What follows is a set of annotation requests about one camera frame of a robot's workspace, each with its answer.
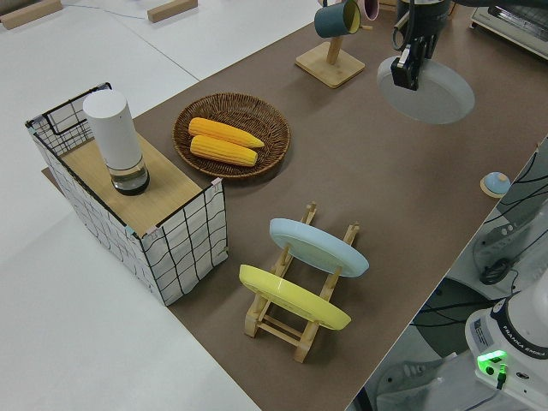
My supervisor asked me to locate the white toaster oven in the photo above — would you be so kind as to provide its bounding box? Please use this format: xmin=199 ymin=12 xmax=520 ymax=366
xmin=467 ymin=3 xmax=548 ymax=62

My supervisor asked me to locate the long wooden block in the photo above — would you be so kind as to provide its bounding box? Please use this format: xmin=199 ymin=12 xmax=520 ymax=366
xmin=146 ymin=0 xmax=200 ymax=23
xmin=0 ymin=0 xmax=64 ymax=30

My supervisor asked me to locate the brown wicker basket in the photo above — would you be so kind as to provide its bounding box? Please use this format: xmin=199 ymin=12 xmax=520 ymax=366
xmin=172 ymin=92 xmax=292 ymax=180

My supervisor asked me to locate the light blue plate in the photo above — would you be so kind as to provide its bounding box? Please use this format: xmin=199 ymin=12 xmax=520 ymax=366
xmin=268 ymin=217 xmax=371 ymax=279

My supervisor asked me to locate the wooden mug tree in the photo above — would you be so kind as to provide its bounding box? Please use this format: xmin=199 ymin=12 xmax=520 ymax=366
xmin=294 ymin=23 xmax=372 ymax=90

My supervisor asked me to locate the yellow plate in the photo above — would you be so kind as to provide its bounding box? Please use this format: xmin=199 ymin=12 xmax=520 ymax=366
xmin=238 ymin=264 xmax=353 ymax=331

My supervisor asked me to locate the pink mug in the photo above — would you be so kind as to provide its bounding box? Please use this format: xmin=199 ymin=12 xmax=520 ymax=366
xmin=358 ymin=0 xmax=380 ymax=21

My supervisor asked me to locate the large brown table mat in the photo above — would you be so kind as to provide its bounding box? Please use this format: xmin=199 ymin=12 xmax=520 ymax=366
xmin=41 ymin=0 xmax=548 ymax=411

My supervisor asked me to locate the wire basket with grid cloth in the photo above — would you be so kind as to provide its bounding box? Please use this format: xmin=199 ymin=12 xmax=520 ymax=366
xmin=24 ymin=80 xmax=228 ymax=307

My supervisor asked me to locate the gray plate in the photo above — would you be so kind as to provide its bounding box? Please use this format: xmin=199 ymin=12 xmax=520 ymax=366
xmin=376 ymin=54 xmax=476 ymax=126

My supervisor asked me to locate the dark teal mug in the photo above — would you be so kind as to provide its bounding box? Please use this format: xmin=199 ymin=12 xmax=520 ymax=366
xmin=313 ymin=0 xmax=363 ymax=39

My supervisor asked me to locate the coiled black cable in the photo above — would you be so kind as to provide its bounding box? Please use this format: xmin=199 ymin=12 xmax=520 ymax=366
xmin=479 ymin=256 xmax=521 ymax=287

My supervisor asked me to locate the yellow corn cob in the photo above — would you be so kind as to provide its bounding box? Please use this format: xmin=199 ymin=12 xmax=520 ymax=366
xmin=189 ymin=134 xmax=259 ymax=168
xmin=188 ymin=116 xmax=265 ymax=149

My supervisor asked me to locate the wooden plate rack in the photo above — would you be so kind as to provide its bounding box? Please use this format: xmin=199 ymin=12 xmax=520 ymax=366
xmin=243 ymin=200 xmax=361 ymax=364

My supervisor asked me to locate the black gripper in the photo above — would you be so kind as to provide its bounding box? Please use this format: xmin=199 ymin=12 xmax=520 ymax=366
xmin=391 ymin=0 xmax=451 ymax=92

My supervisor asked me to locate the blue call bell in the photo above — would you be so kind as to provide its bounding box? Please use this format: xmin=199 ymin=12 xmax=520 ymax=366
xmin=479 ymin=171 xmax=510 ymax=199

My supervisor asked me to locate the white cylindrical bottle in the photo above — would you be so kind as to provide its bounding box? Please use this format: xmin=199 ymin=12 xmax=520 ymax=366
xmin=82 ymin=89 xmax=152 ymax=197

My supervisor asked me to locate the light wooden board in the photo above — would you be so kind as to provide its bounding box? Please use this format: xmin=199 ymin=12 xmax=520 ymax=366
xmin=59 ymin=132 xmax=202 ymax=228

